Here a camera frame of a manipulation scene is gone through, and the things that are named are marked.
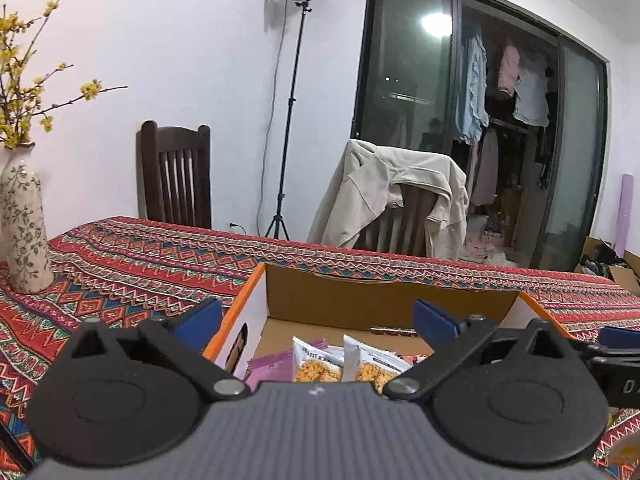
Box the white orange cracker packet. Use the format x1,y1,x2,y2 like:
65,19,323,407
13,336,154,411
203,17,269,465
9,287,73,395
341,335,411,394

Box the purple snack packet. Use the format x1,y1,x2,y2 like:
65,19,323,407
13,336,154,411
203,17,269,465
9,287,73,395
245,350,293,391

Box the white cracker snack packet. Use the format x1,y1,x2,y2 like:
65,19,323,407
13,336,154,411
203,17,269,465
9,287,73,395
292,337,344,382

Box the patterned red tablecloth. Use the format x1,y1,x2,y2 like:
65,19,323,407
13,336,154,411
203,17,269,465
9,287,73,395
1,217,639,453

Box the red orange cardboard box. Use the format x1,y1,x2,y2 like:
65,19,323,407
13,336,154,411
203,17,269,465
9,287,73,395
203,263,553,379

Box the chair under beige jacket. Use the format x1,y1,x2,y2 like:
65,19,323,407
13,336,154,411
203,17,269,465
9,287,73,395
355,184,438,257

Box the cardboard box on floor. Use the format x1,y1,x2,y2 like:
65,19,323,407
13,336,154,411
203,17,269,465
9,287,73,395
575,237,640,296

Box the beige jacket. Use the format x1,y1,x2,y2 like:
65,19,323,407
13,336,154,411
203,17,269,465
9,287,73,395
307,139,469,261

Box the dark wooden chair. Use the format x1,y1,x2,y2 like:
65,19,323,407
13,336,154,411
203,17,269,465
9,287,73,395
140,120,213,229

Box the purple rolled yoga mat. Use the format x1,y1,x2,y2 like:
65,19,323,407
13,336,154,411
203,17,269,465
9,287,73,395
614,174,634,258

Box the floral white ceramic vase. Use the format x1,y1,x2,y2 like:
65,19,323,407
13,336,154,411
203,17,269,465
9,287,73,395
1,142,54,294

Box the light blue hanging shirt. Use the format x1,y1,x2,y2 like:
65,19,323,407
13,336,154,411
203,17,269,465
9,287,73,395
456,24,489,145

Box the white hanging top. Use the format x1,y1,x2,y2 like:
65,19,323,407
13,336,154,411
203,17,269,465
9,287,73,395
513,50,549,128

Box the dark glass sliding door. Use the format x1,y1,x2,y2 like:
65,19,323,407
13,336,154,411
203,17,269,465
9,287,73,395
352,0,608,271

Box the pink hanging garment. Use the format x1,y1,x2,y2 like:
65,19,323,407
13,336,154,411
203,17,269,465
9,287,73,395
497,44,520,98

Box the yellow blossom branches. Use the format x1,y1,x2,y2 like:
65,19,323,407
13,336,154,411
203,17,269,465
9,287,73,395
1,0,126,151

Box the studio light on stand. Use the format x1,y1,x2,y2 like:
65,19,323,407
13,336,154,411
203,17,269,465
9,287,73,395
266,0,312,240

